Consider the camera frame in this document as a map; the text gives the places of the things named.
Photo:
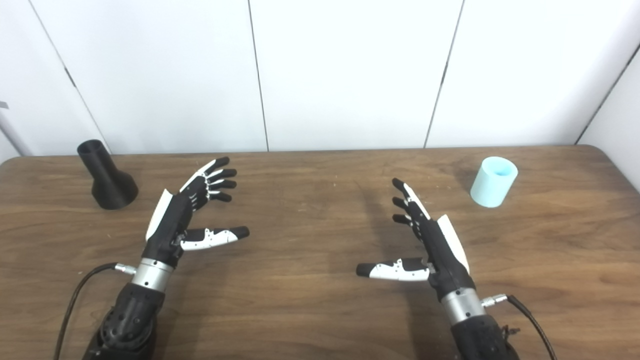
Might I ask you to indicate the white and black left hand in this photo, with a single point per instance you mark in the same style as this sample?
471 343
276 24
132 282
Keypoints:
167 225

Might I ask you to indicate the white and black right hand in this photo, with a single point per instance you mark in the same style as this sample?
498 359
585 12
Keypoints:
445 255

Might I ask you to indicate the black funnel-shaped nozzle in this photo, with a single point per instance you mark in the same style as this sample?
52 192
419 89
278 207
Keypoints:
112 187

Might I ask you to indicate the grey wall post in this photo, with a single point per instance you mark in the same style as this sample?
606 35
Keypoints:
12 132

